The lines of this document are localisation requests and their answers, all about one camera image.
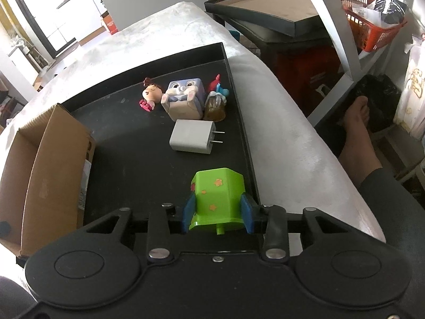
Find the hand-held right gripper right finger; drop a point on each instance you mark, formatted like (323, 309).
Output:
(248, 213)

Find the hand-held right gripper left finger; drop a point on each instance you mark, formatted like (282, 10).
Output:
(188, 213)

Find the green star-printed toy cup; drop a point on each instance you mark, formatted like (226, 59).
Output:
(217, 196)

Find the white charger plug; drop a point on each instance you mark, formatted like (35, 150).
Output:
(191, 136)

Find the black tray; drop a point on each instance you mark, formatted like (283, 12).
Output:
(265, 6)
(132, 146)

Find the purple rabbit cube figurine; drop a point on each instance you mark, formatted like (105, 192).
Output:
(184, 99)

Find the brown-haired girl doll figurine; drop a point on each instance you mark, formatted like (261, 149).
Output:
(151, 94)

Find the brown cardboard box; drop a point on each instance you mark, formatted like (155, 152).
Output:
(53, 172)

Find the amber jar with red figure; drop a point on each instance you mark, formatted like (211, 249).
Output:
(215, 106)

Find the person's bare foot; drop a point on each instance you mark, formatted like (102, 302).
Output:
(355, 153)

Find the red box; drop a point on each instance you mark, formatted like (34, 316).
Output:
(298, 66)

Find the black side table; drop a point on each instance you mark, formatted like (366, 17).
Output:
(259, 36)

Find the white blanket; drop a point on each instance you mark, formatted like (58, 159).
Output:
(186, 23)

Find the orange cardboard box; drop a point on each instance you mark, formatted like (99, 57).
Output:
(111, 25)

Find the white printed bag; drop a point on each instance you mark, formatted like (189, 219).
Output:
(413, 83)

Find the orange plastic basket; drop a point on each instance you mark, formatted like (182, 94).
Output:
(375, 38)

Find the white kitchen cabinet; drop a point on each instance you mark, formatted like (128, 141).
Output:
(83, 13)

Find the black plastic bag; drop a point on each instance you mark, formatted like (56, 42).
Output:
(388, 6)

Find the grey metal chair frame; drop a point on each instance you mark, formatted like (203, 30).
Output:
(332, 23)

